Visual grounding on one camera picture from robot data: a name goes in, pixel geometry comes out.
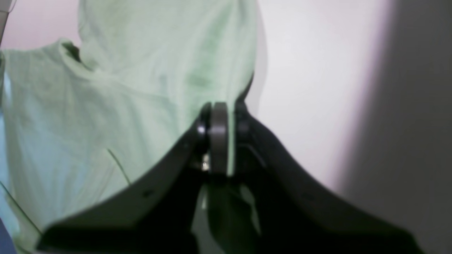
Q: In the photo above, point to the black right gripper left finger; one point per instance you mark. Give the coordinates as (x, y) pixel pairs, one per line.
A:
(151, 216)

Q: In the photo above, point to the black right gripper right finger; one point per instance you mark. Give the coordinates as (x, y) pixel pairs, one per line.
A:
(297, 214)

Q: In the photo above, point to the light green T-shirt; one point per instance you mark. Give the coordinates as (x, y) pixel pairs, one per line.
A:
(82, 123)

